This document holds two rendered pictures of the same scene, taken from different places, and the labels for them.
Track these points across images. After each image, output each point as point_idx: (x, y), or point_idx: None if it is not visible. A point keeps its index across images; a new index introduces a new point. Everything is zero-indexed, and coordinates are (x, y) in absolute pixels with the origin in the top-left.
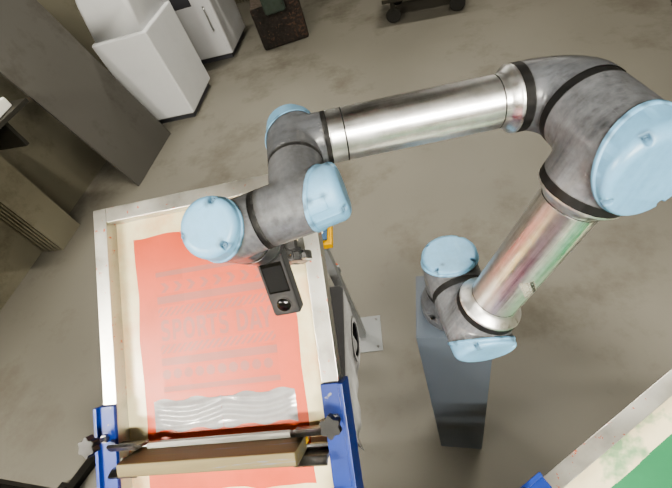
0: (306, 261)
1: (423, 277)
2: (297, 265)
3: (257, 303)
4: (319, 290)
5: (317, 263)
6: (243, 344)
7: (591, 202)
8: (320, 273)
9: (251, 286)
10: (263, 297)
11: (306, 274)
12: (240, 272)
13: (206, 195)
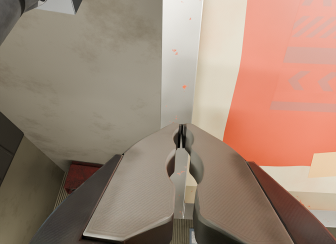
0: (131, 157)
1: (64, 10)
2: (217, 78)
3: (330, 14)
4: (177, 18)
5: (170, 80)
6: None
7: None
8: (168, 58)
9: (325, 55)
10: (310, 26)
11: (204, 58)
12: (333, 87)
13: (330, 218)
